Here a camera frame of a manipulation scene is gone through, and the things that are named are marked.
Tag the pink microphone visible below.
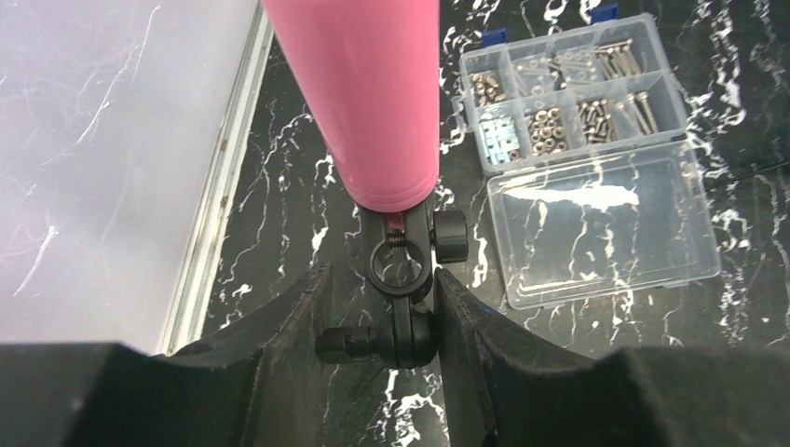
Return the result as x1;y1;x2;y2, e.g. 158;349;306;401
263;0;440;213

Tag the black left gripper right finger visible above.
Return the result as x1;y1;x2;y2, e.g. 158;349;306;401
434;268;789;446

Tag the small black tripod stand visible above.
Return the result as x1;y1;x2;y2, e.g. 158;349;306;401
315;201;469;369

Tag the clear plastic screw box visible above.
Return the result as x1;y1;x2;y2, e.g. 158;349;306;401
453;13;721;309

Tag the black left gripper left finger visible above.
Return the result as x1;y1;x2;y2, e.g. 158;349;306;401
1;266;333;446

